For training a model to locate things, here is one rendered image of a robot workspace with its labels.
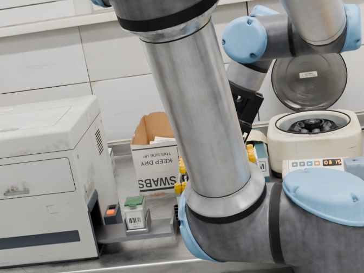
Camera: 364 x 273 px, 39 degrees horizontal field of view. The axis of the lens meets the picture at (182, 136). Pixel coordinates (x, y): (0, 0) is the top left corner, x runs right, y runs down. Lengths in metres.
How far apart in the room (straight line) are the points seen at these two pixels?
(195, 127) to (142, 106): 1.05
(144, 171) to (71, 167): 0.34
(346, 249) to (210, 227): 0.18
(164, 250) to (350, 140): 0.54
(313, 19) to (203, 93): 0.20
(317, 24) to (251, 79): 0.29
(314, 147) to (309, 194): 0.65
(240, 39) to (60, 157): 0.44
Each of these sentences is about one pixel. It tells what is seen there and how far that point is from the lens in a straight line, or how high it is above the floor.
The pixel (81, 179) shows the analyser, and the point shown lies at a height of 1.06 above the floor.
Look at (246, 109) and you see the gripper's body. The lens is 1.01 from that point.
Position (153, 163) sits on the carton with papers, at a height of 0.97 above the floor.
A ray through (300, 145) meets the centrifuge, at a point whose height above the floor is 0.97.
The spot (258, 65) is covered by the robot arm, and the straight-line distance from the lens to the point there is 0.97.
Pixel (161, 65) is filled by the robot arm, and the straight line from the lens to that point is 0.57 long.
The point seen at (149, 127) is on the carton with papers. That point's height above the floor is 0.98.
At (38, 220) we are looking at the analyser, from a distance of 1.13.
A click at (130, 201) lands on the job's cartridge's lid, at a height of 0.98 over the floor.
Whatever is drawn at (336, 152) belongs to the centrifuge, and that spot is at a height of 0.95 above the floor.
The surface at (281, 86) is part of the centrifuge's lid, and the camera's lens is 1.59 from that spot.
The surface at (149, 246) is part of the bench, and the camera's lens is 1.15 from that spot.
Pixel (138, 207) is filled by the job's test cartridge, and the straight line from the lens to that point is 1.10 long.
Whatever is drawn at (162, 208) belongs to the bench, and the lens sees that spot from 1.30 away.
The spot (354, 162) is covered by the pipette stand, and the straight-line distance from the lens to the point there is 1.20.
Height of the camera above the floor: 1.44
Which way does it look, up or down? 18 degrees down
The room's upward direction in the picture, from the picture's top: 9 degrees counter-clockwise
